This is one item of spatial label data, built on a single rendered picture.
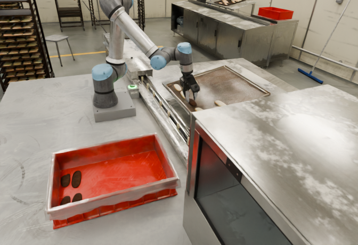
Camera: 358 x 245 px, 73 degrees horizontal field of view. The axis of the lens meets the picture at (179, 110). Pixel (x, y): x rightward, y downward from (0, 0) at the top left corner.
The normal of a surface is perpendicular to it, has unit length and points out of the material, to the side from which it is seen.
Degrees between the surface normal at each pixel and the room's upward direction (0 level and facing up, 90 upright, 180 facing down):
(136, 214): 0
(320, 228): 0
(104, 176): 0
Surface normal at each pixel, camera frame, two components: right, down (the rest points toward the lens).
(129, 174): 0.04, -0.86
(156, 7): 0.41, 0.48
